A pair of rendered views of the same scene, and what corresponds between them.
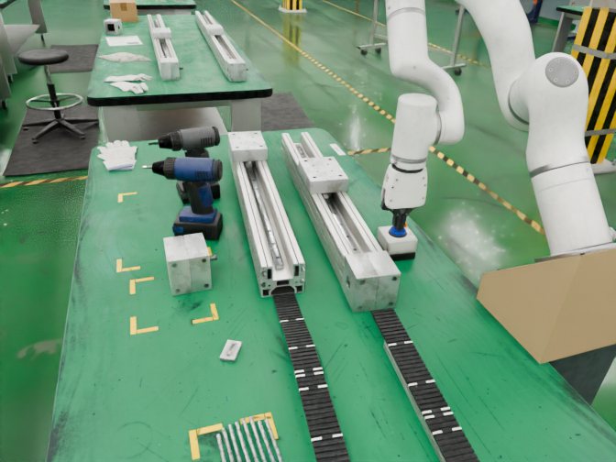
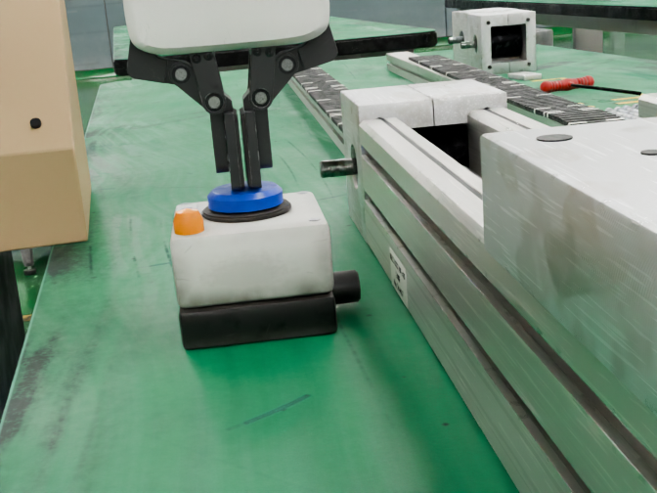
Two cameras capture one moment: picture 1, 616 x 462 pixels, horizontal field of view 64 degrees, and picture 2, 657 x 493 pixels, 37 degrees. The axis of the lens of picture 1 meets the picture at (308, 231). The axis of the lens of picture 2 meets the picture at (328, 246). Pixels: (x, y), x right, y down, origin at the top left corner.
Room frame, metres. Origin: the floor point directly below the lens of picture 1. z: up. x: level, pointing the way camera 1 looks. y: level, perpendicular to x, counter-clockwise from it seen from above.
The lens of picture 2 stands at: (1.58, -0.11, 0.96)
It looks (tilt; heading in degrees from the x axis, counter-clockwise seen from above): 16 degrees down; 189
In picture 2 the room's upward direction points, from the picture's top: 5 degrees counter-clockwise
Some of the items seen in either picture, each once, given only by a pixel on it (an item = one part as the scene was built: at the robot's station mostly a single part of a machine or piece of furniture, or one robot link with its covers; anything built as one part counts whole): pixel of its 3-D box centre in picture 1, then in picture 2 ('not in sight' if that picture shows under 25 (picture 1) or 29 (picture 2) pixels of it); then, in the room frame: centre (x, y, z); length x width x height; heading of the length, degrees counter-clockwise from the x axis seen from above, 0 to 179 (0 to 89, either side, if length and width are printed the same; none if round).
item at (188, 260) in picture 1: (192, 262); not in sight; (0.94, 0.26, 0.83); 0.11 x 0.10 x 0.10; 111
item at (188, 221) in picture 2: not in sight; (188, 219); (1.12, -0.25, 0.85); 0.01 x 0.01 x 0.01
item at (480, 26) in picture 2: not in sight; (494, 42); (-0.09, -0.06, 0.83); 0.11 x 0.10 x 0.10; 102
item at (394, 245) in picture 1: (392, 242); (267, 260); (1.08, -0.22, 0.81); 0.10 x 0.08 x 0.06; 104
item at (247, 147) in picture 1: (247, 149); not in sight; (1.52, 0.21, 0.87); 0.16 x 0.11 x 0.07; 14
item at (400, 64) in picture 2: not in sight; (462, 87); (0.23, -0.11, 0.79); 0.96 x 0.04 x 0.03; 14
